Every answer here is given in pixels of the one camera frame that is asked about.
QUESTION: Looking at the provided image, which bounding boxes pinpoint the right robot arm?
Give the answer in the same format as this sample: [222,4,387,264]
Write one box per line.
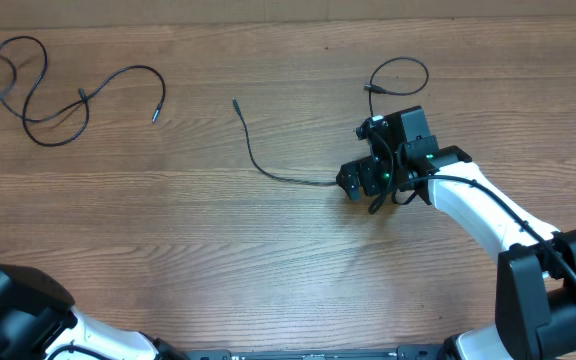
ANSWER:
[336,106,576,359]

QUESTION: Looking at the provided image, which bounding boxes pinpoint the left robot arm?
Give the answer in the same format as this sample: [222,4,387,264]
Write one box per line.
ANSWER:
[0,263,178,360]

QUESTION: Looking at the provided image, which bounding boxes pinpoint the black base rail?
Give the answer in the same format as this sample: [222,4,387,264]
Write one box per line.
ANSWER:
[153,338,461,360]

